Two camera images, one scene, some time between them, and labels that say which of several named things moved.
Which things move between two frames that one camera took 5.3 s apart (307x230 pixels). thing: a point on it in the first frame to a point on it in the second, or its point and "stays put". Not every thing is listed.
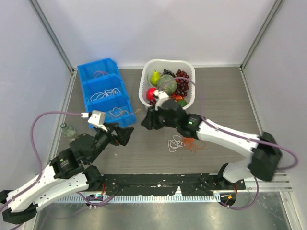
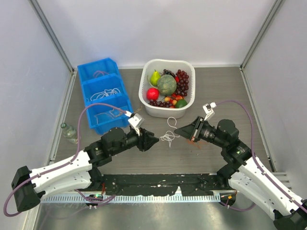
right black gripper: [150, 122] to [193, 131]
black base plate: [203, 185] stays put
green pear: [155, 77] stays put
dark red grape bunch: [182, 86] stays put
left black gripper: [124, 133] to [146, 140]
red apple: [150, 93] stays put
